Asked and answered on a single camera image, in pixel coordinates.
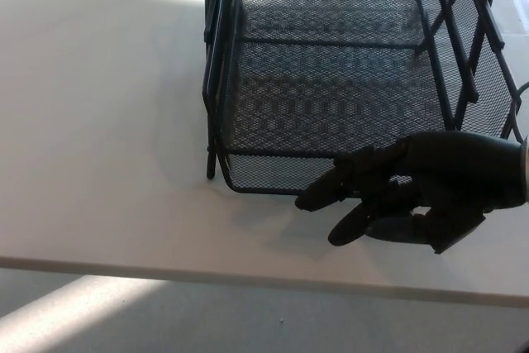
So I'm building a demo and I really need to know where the black mesh lower tray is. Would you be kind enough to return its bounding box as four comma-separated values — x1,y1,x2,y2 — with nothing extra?
217,0,454,196

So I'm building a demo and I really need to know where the black wire rack frame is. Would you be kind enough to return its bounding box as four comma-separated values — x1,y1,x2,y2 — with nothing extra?
202,0,522,181

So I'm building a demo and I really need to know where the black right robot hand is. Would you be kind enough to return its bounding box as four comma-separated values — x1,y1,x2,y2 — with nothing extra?
293,130,527,255

